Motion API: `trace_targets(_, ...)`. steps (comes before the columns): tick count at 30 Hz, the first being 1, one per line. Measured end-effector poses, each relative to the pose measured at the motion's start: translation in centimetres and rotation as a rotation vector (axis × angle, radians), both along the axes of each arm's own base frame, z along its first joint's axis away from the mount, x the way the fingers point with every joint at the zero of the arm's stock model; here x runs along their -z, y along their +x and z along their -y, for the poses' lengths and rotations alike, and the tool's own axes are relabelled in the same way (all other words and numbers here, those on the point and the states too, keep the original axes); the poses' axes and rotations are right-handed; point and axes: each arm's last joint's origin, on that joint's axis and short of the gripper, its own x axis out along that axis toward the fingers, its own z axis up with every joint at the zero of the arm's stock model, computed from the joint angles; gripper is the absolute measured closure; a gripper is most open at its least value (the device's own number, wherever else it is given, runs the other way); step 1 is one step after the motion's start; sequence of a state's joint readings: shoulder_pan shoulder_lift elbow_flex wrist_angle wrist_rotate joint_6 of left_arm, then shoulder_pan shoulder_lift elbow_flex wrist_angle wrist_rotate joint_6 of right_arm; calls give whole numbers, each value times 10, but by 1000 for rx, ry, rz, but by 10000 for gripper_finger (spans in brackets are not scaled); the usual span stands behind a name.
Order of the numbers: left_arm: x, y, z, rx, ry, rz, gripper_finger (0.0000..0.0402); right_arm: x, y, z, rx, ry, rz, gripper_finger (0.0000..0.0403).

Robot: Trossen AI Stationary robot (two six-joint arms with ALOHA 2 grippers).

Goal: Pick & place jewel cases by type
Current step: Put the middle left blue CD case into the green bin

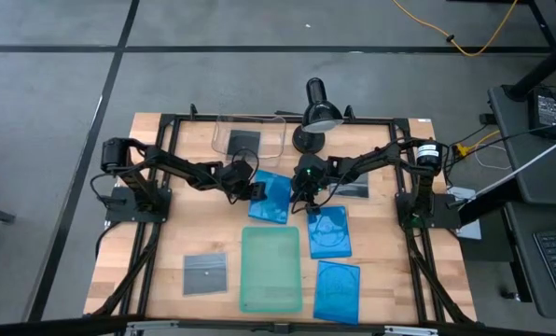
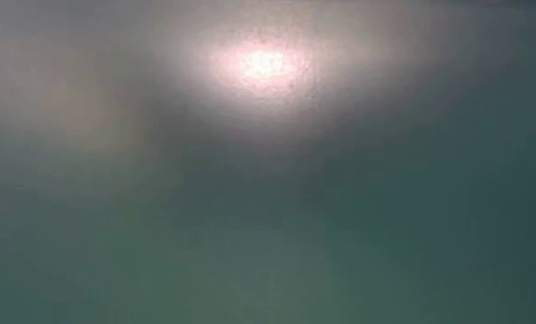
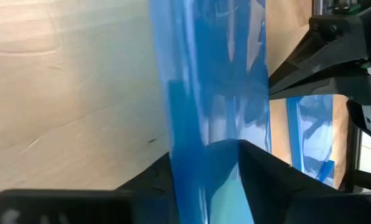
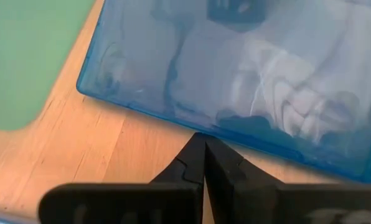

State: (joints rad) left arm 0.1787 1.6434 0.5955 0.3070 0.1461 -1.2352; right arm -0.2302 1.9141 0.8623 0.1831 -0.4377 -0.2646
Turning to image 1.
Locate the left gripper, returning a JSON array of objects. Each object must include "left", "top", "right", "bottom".
[{"left": 219, "top": 160, "right": 267, "bottom": 202}]

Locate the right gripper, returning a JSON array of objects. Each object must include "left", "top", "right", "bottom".
[{"left": 292, "top": 154, "right": 330, "bottom": 216}]

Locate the blue disc case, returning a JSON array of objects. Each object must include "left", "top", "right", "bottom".
[
  {"left": 313, "top": 259, "right": 361, "bottom": 326},
  {"left": 306, "top": 204, "right": 353, "bottom": 260},
  {"left": 247, "top": 169, "right": 292, "bottom": 225}
]

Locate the clear black jewel case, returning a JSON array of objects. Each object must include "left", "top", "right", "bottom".
[
  {"left": 182, "top": 252, "right": 229, "bottom": 297},
  {"left": 226, "top": 129, "right": 262, "bottom": 158},
  {"left": 328, "top": 171, "right": 370, "bottom": 200}
]

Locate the clear plastic bin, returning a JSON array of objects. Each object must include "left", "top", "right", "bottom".
[{"left": 211, "top": 113, "right": 287, "bottom": 160}]

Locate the green translucent tray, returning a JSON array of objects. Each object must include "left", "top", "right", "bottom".
[{"left": 239, "top": 225, "right": 303, "bottom": 315}]

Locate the black desk lamp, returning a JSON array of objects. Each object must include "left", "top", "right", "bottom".
[{"left": 291, "top": 77, "right": 345, "bottom": 155}]

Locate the white box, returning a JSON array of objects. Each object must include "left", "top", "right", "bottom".
[{"left": 447, "top": 185, "right": 483, "bottom": 241}]

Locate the dark grey side desk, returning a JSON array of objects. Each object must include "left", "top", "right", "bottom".
[{"left": 486, "top": 85, "right": 556, "bottom": 321}]

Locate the black crossbar with silver brackets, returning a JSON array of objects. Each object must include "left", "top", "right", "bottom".
[{"left": 0, "top": 315, "right": 556, "bottom": 336}]

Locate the black power adapter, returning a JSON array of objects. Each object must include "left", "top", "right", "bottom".
[{"left": 527, "top": 87, "right": 556, "bottom": 140}]

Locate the black desk leg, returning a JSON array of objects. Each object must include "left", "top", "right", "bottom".
[{"left": 500, "top": 0, "right": 556, "bottom": 103}]

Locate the black aluminium table frame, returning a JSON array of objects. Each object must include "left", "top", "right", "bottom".
[{"left": 84, "top": 103, "right": 478, "bottom": 326}]

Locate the white flat cable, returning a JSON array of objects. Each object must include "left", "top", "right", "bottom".
[{"left": 475, "top": 132, "right": 556, "bottom": 197}]

